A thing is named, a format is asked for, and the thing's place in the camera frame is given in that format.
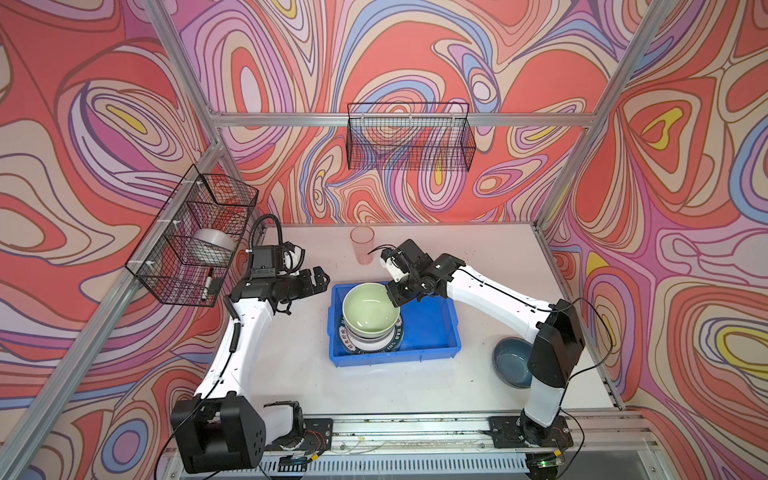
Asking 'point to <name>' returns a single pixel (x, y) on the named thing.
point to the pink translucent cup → (362, 238)
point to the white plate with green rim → (397, 339)
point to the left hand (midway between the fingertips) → (317, 279)
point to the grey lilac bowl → (370, 343)
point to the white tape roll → (211, 247)
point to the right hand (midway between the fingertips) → (394, 299)
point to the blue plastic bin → (430, 330)
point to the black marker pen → (208, 283)
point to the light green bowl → (369, 311)
